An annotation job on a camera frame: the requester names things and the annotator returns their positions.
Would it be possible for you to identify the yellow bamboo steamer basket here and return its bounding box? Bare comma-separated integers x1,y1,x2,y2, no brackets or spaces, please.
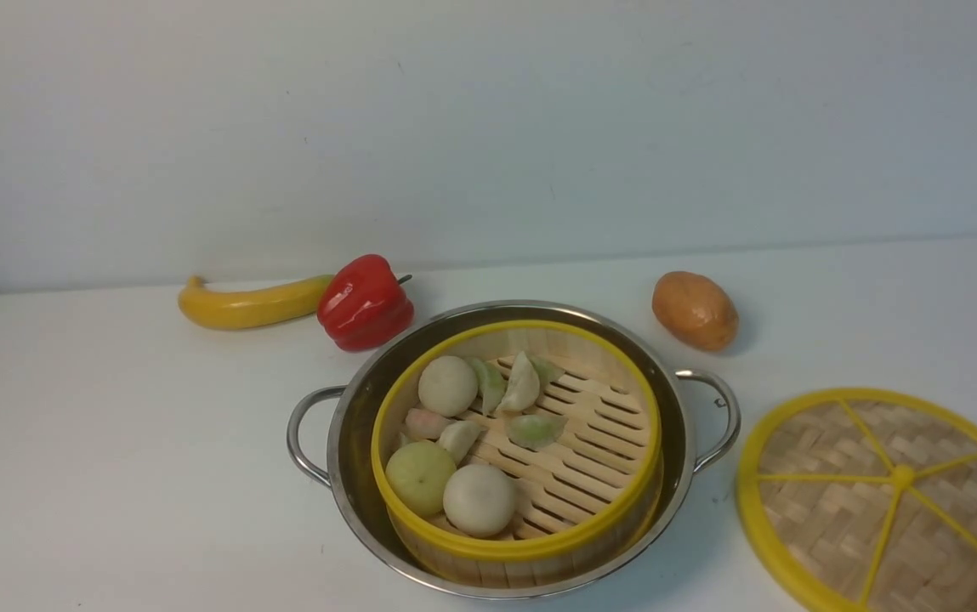
371,319,662,589

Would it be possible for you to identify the yellow woven bamboo steamer lid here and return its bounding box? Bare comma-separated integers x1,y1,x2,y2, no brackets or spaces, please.
736,388,977,611

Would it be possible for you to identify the stainless steel pot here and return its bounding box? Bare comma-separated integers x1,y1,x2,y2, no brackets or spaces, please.
287,301,741,600

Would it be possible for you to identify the green dumpling at back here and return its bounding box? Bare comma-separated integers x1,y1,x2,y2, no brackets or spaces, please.
466,357,507,418

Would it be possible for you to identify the green-white dumpling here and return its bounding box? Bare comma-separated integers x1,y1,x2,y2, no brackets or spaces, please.
496,351,542,414

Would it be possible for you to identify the white bun at back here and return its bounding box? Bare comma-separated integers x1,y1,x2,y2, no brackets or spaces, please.
417,355,480,417

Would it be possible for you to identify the red bell pepper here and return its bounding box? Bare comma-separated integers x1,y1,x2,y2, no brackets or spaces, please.
317,254,415,353

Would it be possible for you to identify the pale green dumpling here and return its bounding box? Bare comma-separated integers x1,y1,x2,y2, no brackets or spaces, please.
505,414,567,451

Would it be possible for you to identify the pink dumpling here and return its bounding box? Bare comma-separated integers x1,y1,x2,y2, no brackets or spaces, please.
403,408,454,441

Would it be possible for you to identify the white round bun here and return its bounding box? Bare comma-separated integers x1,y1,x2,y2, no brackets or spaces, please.
444,464,518,538

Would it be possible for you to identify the brown potato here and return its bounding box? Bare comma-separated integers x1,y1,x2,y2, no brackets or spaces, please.
651,270,740,353

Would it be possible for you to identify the yellow banana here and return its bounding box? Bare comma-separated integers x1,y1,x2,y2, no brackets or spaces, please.
178,275,335,331

